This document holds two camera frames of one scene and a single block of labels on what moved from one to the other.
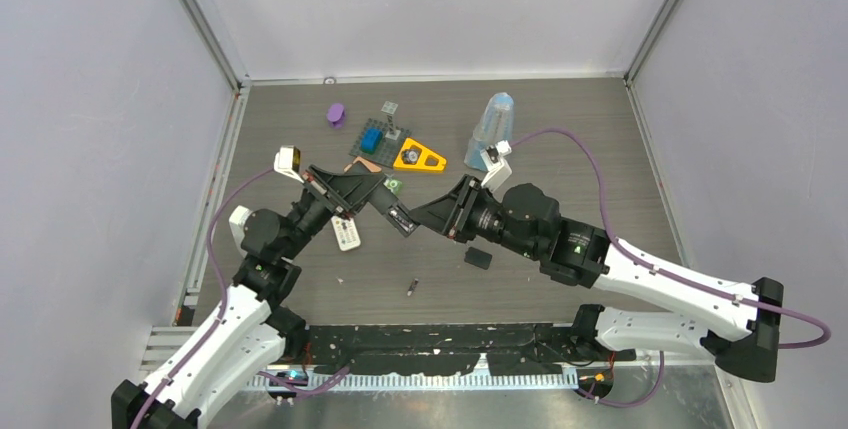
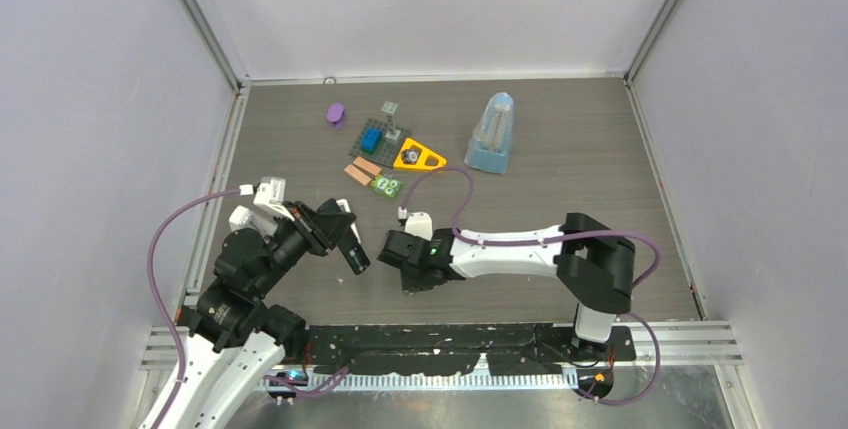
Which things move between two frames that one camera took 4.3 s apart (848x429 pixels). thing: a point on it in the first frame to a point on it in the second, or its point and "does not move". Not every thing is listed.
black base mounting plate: [533, 349] does not move
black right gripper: [457, 205] to [411, 285]
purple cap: [336, 115] does not move
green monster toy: [393, 184] does not move
